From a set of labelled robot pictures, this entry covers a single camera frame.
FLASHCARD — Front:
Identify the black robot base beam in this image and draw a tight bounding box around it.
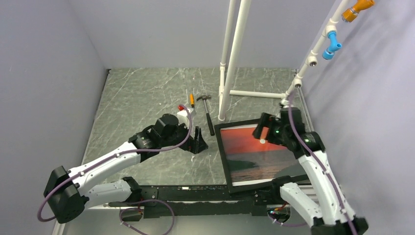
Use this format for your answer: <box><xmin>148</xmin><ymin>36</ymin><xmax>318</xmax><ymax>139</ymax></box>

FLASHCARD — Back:
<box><xmin>108</xmin><ymin>185</ymin><xmax>288</xmax><ymax>222</ymax></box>

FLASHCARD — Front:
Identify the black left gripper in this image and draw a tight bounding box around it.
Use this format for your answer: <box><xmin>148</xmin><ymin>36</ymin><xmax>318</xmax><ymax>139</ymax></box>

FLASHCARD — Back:
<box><xmin>161</xmin><ymin>119</ymin><xmax>208</xmax><ymax>153</ymax></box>

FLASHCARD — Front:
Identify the white PVC pipe structure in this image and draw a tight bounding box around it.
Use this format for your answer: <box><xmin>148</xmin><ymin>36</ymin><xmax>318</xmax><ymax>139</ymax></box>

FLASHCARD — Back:
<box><xmin>218</xmin><ymin>0</ymin><xmax>352</xmax><ymax>121</ymax></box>

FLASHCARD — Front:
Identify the orange pipe fitting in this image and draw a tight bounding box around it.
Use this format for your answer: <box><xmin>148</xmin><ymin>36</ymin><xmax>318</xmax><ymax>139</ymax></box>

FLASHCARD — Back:
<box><xmin>342</xmin><ymin>0</ymin><xmax>375</xmax><ymax>23</ymax></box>

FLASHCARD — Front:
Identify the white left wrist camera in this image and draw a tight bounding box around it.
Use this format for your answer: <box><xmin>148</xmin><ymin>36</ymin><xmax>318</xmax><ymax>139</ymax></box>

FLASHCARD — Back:
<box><xmin>177</xmin><ymin>105</ymin><xmax>196</xmax><ymax>128</ymax></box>

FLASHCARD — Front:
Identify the black wooden picture frame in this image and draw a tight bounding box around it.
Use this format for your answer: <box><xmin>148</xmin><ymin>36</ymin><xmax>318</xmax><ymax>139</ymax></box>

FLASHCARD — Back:
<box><xmin>214</xmin><ymin>119</ymin><xmax>308</xmax><ymax>193</ymax></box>

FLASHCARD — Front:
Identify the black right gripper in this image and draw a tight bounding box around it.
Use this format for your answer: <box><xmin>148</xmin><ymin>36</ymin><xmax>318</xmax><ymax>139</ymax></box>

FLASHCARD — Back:
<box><xmin>252</xmin><ymin>112</ymin><xmax>289</xmax><ymax>146</ymax></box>

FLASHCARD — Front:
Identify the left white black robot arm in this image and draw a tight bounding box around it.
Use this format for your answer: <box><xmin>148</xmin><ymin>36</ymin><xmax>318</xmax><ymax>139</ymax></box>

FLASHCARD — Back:
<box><xmin>42</xmin><ymin>114</ymin><xmax>208</xmax><ymax>224</ymax></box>

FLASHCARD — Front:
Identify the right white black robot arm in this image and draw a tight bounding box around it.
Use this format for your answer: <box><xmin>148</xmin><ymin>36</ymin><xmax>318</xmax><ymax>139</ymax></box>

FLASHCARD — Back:
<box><xmin>253</xmin><ymin>106</ymin><xmax>369</xmax><ymax>235</ymax></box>

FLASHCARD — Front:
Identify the steel claw hammer black grip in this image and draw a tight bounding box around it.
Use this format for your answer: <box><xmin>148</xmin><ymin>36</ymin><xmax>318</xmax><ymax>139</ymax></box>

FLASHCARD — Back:
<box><xmin>196</xmin><ymin>95</ymin><xmax>215</xmax><ymax>136</ymax></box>

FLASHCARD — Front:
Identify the orange handled screwdriver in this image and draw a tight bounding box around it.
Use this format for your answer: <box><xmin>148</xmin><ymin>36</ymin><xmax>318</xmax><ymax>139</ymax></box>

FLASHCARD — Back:
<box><xmin>189</xmin><ymin>94</ymin><xmax>195</xmax><ymax>109</ymax></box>

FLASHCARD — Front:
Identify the blue pipe fitting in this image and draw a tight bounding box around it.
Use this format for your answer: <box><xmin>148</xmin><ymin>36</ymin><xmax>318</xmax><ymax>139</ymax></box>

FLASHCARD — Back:
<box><xmin>322</xmin><ymin>31</ymin><xmax>343</xmax><ymax>60</ymax></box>

